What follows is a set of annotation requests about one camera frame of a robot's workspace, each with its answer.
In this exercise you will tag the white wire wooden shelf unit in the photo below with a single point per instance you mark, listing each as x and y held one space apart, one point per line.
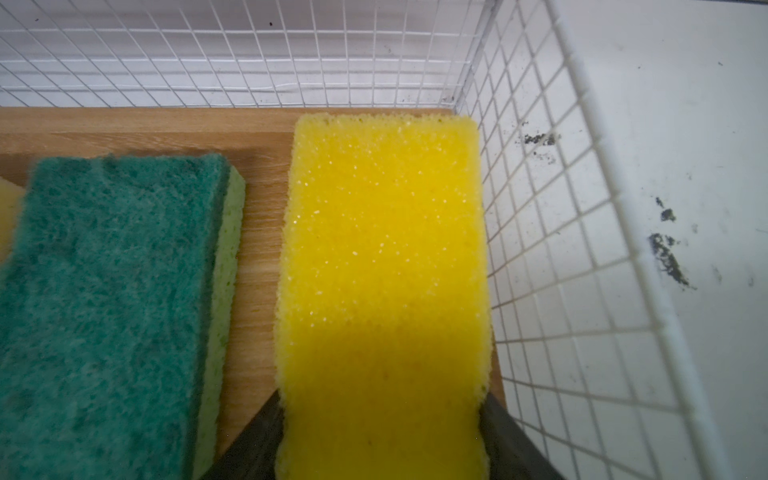
590 356

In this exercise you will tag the dark green sponge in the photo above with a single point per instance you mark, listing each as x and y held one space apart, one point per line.
115 311

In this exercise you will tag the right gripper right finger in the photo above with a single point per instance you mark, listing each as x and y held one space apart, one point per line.
512 455

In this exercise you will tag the yellow sponge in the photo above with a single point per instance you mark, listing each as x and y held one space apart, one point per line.
11 199
383 336

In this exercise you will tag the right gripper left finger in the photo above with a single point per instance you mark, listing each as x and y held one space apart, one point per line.
253 454

